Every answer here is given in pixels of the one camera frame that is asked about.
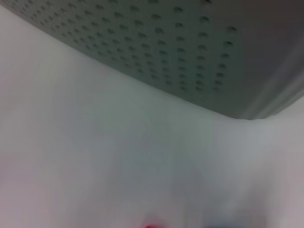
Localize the grey-green perforated storage bin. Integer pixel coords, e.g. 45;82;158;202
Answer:
0;0;304;121

